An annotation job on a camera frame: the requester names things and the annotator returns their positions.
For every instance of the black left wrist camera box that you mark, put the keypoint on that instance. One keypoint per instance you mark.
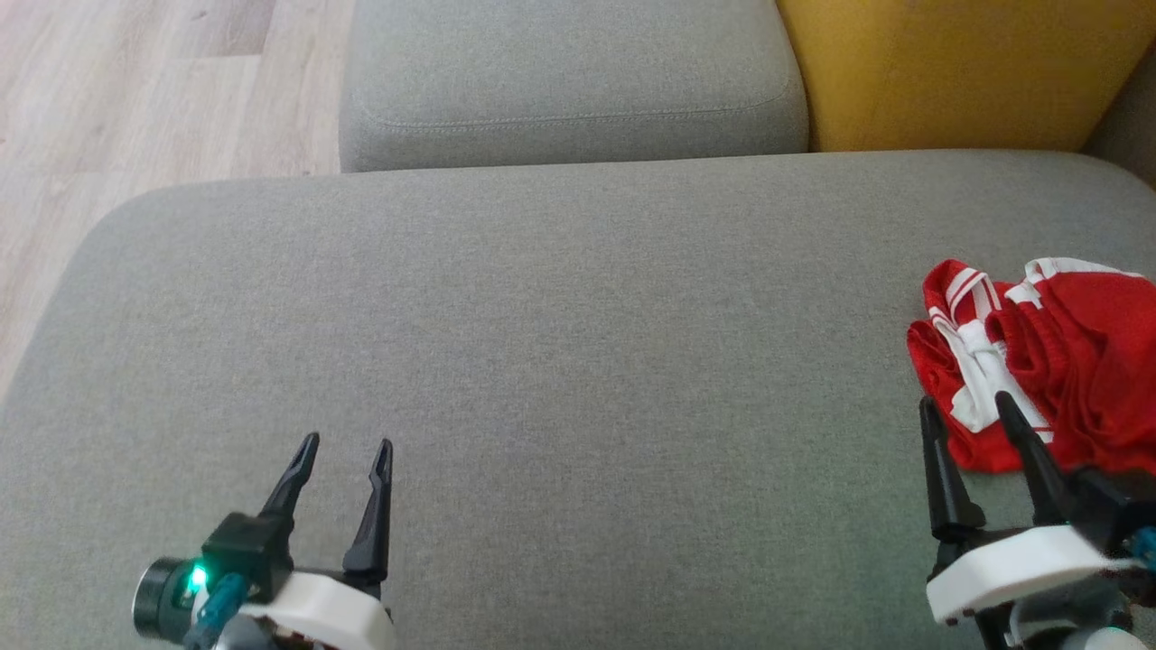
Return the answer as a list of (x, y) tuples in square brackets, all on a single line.
[(248, 551)]

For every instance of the grey sofa seat cushion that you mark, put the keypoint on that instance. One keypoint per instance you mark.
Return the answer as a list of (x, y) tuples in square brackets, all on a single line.
[(542, 316)]

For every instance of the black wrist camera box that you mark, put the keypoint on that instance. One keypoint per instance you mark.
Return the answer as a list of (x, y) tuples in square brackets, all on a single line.
[(1106, 510), (248, 551)]

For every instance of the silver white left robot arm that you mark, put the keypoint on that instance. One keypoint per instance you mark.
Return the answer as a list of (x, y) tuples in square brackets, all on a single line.
[(158, 600)]

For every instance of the red shorts with white stripes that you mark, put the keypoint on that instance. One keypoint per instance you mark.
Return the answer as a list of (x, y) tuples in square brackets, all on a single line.
[(1102, 361)]

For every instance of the yellow sofa back cushion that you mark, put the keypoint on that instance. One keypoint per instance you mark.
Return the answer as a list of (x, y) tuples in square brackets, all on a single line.
[(948, 72)]

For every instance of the grey sofa side cushion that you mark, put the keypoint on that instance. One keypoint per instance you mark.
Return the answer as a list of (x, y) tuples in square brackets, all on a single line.
[(1133, 126)]

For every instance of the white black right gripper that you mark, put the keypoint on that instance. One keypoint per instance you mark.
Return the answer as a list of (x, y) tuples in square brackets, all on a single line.
[(1011, 569)]

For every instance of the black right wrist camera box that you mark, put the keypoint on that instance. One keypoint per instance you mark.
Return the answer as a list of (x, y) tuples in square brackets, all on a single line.
[(1106, 510)]

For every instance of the grey sofa back cushion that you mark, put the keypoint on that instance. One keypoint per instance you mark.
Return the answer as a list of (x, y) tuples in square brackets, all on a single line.
[(578, 72)]

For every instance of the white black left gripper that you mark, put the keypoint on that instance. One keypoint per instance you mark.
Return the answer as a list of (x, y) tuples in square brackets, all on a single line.
[(334, 618)]

